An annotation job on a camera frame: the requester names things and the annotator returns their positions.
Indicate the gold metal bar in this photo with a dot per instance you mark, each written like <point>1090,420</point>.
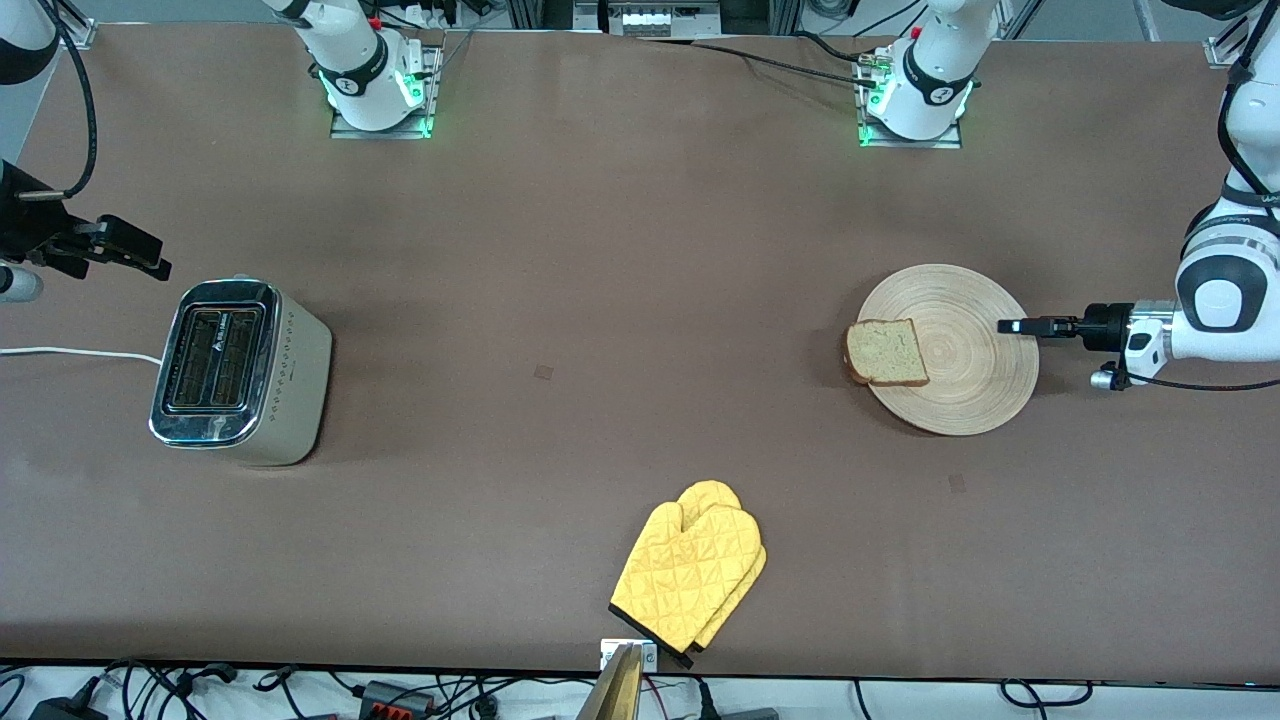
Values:
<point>615,695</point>

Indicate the black power adapter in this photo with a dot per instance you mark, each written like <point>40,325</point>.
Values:
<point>65,711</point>

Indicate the small silver mounting bracket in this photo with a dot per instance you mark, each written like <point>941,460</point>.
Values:
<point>608,655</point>

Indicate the round wooden plate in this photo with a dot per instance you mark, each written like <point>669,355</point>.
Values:
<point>960,370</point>

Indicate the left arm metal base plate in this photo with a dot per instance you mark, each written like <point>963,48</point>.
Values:
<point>950,143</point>

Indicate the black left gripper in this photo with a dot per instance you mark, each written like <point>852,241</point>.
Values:
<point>1101,326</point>

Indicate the aluminium frame rail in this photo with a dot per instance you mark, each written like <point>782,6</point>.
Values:
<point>540,12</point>

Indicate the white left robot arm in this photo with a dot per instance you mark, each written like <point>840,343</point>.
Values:
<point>1225,290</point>

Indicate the brown bread slice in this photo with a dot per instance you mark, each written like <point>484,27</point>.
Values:
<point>885,352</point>

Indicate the yellow quilted oven mitt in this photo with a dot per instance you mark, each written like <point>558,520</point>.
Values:
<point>752,550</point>
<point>680,580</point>

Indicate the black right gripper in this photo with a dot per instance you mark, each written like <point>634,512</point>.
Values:
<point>22,218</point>

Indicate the black and red connector box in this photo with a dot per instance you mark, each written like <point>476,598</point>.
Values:
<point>395,698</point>

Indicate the white terminal block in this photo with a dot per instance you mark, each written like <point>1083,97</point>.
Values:
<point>660,18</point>

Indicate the silver two-slot toaster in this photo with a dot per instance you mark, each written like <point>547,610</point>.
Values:
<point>290,400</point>

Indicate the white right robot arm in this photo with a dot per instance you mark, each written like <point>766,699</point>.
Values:
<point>350,60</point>

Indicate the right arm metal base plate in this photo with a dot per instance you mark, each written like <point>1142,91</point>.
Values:
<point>350,131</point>

